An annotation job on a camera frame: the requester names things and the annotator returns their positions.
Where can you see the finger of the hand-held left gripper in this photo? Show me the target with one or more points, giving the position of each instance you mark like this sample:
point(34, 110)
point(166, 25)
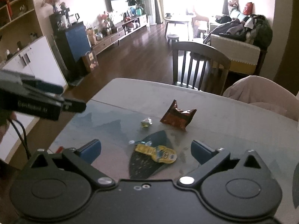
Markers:
point(73, 106)
point(46, 86)

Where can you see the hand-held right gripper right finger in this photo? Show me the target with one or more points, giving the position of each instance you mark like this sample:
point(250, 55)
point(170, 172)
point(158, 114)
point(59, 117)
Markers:
point(202, 151)

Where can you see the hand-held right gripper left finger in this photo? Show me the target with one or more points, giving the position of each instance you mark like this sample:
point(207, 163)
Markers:
point(90, 151)

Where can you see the yellow snack packet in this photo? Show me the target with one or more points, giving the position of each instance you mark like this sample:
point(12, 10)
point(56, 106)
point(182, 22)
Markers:
point(158, 154)

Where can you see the person's left hand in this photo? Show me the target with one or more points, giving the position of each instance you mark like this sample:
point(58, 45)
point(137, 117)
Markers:
point(13, 116)

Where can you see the white sideboard cabinet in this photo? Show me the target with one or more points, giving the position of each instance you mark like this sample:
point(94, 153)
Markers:
point(39, 58)

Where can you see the small red object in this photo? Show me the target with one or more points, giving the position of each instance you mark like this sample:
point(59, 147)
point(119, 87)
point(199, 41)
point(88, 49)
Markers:
point(59, 149)

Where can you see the brown red snack bag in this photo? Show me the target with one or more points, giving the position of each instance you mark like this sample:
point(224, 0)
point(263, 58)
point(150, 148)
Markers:
point(178, 117)

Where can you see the blue front cabinet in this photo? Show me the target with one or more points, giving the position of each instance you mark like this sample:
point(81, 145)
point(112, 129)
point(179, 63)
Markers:
point(74, 44)

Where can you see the small clear candy wrapper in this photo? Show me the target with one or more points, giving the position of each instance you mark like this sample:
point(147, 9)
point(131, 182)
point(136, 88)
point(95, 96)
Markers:
point(146, 123)

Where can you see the pink flower bouquet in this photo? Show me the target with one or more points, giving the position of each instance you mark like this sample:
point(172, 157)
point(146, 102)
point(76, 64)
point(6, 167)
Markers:
point(50, 2)

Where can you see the wooden media console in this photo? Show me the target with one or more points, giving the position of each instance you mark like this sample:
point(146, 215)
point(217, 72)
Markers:
point(121, 31)

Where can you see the dark wooden slatted chair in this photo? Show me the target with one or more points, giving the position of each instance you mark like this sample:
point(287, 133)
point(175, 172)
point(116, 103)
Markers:
point(201, 60)

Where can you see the sofa with white cover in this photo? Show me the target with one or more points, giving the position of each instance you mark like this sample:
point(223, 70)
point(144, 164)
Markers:
point(236, 49)

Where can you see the small round stool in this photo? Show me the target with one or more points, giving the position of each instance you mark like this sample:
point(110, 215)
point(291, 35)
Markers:
point(172, 38)

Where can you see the pile of dark clothes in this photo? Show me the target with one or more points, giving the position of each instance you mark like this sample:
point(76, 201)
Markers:
point(238, 28)

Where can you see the wooden coffee table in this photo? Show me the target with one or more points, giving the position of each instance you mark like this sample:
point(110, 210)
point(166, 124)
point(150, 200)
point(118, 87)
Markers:
point(179, 19)

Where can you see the wooden wall shelf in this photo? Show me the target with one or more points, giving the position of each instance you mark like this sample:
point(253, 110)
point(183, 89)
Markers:
point(18, 9)

